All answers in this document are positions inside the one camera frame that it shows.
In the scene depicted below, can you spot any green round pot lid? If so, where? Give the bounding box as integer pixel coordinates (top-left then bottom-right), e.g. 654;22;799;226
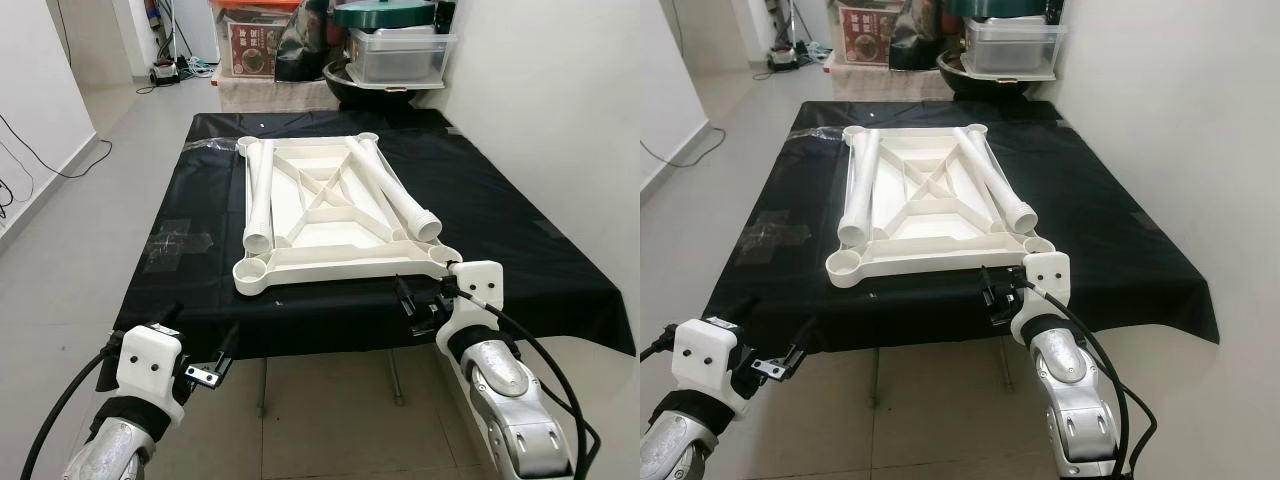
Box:
950;0;1061;21
333;0;441;31

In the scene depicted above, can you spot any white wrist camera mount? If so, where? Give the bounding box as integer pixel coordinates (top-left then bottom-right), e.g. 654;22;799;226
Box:
672;318;751;416
1010;250;1071;326
117;325;191;421
437;260;504;336

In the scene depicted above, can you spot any black plastic bag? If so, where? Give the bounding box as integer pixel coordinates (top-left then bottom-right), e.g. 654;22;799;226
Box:
275;10;346;83
888;0;956;73

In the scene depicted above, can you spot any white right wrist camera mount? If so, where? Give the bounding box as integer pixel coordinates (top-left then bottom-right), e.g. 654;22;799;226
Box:
1010;250;1071;326
437;260;504;336

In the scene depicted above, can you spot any clear plastic storage box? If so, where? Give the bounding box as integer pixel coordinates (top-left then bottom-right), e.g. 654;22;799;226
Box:
962;18;1069;81
345;28;459;89

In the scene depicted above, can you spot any red printed carton box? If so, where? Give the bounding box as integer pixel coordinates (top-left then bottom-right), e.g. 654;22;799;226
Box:
228;20;281;79
838;8;891;66

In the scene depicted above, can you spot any clear tape patch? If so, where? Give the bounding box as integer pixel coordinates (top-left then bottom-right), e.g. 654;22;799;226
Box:
745;210;813;263
143;218;214;273

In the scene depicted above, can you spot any white plastic table leg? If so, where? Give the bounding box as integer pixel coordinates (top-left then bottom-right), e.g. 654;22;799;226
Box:
955;125;1041;233
345;135;444;242
243;138;277;253
838;130;883;248

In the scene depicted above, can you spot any black floor cable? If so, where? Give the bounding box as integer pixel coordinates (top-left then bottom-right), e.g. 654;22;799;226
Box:
0;115;113;181
640;125;713;169

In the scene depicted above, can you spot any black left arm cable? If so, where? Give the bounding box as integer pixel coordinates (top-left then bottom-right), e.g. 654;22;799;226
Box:
640;330;681;363
20;335;123;480

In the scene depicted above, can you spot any beige cloth covered bench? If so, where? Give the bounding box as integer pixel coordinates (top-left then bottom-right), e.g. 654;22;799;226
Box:
218;75;346;113
830;62;956;103

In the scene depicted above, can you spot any large black basin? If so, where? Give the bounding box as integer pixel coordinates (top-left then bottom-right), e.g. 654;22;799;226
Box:
937;48;1051;101
322;58;446;111

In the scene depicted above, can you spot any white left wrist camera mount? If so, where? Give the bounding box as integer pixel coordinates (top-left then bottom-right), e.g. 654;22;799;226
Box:
117;325;191;421
672;318;751;416

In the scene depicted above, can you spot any black tablecloth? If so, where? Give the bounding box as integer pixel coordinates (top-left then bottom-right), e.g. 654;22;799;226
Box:
130;110;638;361
705;100;1219;356

